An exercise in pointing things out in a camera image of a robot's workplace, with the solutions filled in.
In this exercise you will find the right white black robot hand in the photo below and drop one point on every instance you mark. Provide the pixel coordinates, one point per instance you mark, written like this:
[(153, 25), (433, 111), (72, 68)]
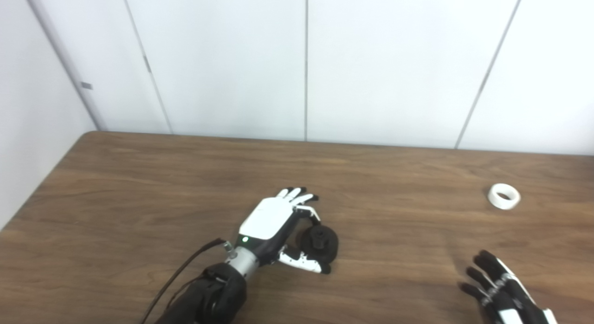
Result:
[(506, 301)]

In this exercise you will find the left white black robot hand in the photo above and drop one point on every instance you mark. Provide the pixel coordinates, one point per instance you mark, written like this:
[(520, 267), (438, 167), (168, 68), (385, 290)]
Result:
[(269, 219)]

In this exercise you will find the round black part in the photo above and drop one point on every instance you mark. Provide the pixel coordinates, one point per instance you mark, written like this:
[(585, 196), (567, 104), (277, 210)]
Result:
[(325, 245)]

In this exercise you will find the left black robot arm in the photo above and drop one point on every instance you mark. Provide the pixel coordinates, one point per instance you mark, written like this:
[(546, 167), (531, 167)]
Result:
[(209, 296)]

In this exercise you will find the small grey wall clip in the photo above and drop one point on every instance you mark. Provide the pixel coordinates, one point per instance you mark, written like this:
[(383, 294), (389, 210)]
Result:
[(87, 86)]

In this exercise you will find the grey wall corner post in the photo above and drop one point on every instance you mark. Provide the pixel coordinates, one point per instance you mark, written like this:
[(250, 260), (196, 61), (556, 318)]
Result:
[(65, 64)]

